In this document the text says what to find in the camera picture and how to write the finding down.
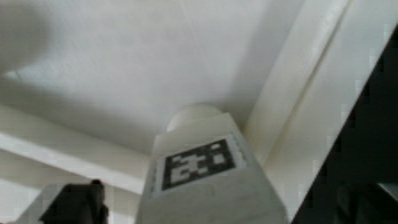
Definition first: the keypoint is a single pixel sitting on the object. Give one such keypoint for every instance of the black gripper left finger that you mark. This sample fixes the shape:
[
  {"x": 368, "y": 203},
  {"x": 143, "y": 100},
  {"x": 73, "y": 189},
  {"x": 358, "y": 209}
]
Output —
[{"x": 79, "y": 207}]

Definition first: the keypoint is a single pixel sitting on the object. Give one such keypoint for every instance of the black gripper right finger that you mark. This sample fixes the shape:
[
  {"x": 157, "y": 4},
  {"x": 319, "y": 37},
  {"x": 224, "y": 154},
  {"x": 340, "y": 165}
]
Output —
[{"x": 356, "y": 203}]

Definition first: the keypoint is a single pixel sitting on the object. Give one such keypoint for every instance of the white leg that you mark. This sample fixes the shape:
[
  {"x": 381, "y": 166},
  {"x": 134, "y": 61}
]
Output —
[{"x": 207, "y": 186}]

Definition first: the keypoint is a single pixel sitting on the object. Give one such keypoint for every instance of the white square tabletop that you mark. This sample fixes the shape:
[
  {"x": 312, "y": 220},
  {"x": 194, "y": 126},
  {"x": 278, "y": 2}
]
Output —
[{"x": 113, "y": 61}]

